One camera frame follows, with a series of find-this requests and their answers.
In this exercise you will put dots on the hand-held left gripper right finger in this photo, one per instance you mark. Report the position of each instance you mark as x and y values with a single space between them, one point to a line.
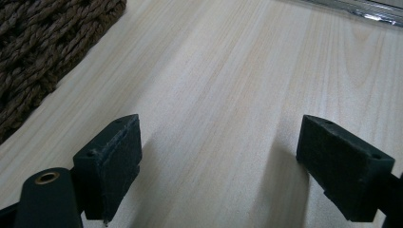
342 171

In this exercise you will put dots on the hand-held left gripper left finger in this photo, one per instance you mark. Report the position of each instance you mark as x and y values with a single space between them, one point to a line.
117 164

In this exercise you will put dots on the brown wicker basket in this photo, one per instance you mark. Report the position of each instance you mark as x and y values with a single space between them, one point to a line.
34 47

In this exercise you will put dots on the clear plastic lid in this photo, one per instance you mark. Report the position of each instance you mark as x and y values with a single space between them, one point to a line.
364 11

